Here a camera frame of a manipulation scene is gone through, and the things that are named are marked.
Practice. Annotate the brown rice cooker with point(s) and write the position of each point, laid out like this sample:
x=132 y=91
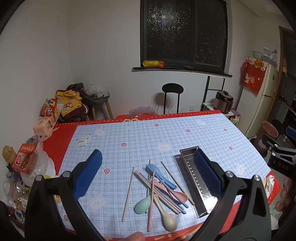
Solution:
x=223 y=102

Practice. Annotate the glass bowl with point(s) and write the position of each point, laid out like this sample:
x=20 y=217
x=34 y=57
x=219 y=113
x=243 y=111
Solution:
x=257 y=55

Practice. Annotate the beige chopstick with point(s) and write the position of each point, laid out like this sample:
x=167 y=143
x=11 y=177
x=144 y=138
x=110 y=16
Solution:
x=173 y=177
x=128 y=195

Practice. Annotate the orange blue snack bag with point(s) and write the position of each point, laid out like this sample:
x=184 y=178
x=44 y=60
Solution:
x=48 y=107

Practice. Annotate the grey stool with wooden legs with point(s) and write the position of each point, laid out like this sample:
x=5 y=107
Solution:
x=99 y=100

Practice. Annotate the green spoon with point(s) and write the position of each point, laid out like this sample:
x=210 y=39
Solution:
x=142 y=205

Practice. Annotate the pink spoon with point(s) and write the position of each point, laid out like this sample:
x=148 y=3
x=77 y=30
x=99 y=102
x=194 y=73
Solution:
x=182 y=198

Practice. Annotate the metal utensil tray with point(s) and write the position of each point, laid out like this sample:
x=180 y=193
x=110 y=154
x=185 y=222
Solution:
x=188 y=162

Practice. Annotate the snack bags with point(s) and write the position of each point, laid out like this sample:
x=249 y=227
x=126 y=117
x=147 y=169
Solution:
x=45 y=127

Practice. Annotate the crumpled clear plastic bags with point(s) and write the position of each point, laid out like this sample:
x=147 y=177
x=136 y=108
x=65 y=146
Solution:
x=44 y=166

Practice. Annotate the brown waste bin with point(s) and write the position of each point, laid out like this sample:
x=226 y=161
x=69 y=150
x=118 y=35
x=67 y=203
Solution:
x=269 y=129

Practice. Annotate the clear plastic tray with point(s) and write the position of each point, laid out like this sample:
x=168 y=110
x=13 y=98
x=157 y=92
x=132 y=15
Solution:
x=141 y=111

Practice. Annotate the person's right hand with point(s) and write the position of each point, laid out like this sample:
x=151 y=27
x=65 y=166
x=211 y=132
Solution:
x=288 y=194

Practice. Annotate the red printed cloth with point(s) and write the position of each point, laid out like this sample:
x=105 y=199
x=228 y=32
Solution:
x=253 y=76

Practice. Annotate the dark red cloth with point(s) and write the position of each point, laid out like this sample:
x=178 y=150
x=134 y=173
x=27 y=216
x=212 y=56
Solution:
x=76 y=114

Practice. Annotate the clear plastic bag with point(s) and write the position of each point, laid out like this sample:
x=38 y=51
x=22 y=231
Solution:
x=96 y=90

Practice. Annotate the green white package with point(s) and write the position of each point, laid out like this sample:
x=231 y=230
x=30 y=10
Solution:
x=235 y=117

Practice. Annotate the white fridge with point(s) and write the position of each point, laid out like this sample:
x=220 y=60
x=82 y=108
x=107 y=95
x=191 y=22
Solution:
x=256 y=109

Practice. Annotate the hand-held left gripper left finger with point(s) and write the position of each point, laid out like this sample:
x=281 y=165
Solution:
x=89 y=171

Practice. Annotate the person's left hand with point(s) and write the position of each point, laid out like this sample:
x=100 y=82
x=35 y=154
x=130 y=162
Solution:
x=136 y=236

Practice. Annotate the dark window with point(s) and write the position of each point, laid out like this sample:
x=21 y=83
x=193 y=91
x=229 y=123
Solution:
x=173 y=34

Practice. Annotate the hanging yellow paper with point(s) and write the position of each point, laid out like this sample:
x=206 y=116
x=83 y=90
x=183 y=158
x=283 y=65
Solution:
x=285 y=67

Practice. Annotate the beige spoon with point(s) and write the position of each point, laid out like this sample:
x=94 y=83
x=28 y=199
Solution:
x=168 y=223

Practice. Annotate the black chair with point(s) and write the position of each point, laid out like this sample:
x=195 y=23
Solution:
x=172 y=88

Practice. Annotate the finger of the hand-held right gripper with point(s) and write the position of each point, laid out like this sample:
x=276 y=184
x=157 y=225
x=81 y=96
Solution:
x=271 y=142
x=291 y=134

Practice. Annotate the blue plaid table mat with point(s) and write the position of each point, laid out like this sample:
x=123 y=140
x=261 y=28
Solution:
x=129 y=134

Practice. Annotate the beige bottle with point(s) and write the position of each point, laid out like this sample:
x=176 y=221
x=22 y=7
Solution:
x=8 y=153

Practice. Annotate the blue chopstick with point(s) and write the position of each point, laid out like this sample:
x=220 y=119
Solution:
x=183 y=210
x=185 y=205

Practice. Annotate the blue spoon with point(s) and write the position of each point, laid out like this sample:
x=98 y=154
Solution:
x=153 y=170

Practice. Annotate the jar with red label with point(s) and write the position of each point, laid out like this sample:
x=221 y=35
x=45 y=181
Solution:
x=24 y=157

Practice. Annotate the green chopstick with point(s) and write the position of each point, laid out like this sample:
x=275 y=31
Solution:
x=149 y=162

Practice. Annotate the black and white shelf rack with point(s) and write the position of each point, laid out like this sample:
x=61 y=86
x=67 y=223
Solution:
x=207 y=92

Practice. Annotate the yellow snack packet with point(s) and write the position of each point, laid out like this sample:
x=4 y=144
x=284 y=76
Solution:
x=153 y=63

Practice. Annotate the white paper tag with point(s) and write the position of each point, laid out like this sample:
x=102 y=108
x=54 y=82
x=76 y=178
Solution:
x=83 y=140

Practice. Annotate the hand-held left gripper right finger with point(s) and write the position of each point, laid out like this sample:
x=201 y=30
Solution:
x=207 y=173

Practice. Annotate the clear plastic containers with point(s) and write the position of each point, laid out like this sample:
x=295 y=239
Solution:
x=270 y=56

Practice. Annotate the wooden door frame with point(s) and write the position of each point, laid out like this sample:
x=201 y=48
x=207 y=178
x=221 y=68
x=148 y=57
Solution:
x=283 y=46

